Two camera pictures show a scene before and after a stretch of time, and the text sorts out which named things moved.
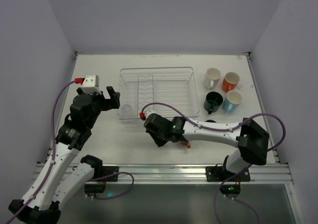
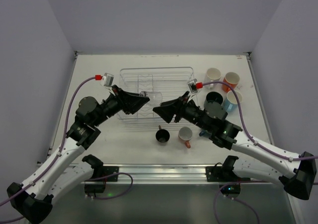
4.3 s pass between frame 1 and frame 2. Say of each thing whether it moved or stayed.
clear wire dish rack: stayed
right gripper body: moved
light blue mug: stayed
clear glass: moved
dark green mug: stayed
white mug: stayed
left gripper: moved
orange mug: stayed
